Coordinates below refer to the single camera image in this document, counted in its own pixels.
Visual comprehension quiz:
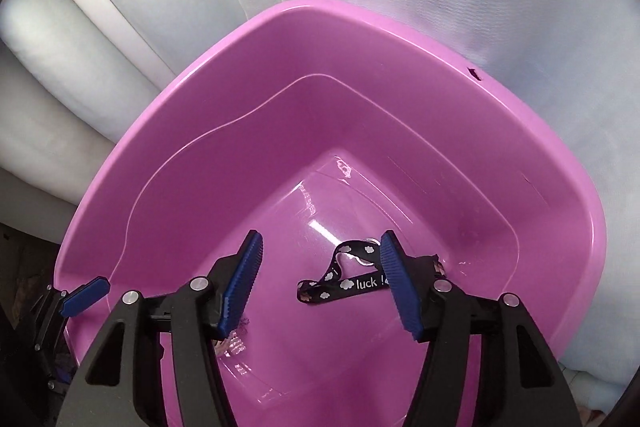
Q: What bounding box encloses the black patterned lanyard keyring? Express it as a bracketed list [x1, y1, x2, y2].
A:
[296, 239, 446, 307]

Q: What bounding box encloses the white curtain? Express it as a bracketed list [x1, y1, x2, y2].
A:
[1, 0, 639, 426]

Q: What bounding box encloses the pink plastic tub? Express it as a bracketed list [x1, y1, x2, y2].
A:
[54, 0, 606, 426]

